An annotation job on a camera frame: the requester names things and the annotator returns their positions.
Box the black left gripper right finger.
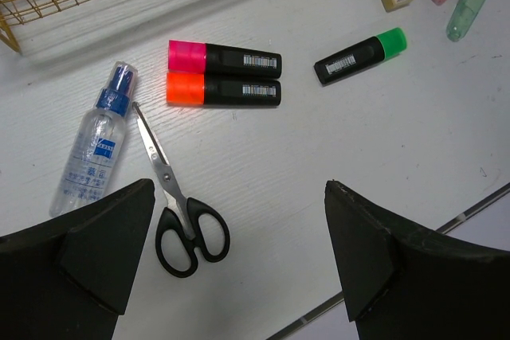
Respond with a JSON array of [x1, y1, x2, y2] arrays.
[[324, 181, 509, 339]]

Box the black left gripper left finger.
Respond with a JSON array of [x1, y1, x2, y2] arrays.
[[1, 179, 155, 339]]

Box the black handled scissors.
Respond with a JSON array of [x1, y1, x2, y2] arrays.
[[131, 102, 231, 279]]

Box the clear spray bottle blue cap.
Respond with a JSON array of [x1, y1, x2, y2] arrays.
[[49, 61, 138, 217]]

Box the orange cap highlighter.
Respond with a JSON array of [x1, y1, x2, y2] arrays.
[[166, 72, 282, 107]]

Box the green cap highlighter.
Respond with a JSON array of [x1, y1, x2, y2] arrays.
[[314, 27, 407, 85]]

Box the pink cap highlighter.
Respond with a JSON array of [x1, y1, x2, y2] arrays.
[[168, 40, 282, 79]]

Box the green translucent highlighter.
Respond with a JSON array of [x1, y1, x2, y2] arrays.
[[446, 0, 486, 42]]

